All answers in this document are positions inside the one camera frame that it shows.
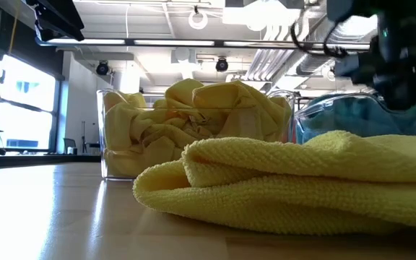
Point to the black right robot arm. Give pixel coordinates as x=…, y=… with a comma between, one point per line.
x=403, y=32

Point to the black ceiling spotlight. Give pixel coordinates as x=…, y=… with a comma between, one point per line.
x=221, y=64
x=102, y=68

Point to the clear plastic basket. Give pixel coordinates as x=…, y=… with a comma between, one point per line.
x=101, y=108
x=305, y=119

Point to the bright room window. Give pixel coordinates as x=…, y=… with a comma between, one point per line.
x=24, y=126

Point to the grey room chair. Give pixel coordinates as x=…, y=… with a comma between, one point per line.
x=70, y=144

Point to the white ceiling pipes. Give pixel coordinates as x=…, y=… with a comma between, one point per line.
x=265, y=61

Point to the silver ventilation duct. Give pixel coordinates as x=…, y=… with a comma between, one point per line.
x=312, y=63

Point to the black aluminium table frame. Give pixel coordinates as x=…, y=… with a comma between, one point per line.
x=31, y=160

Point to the black ceiling light rail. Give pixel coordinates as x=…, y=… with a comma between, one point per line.
x=219, y=43

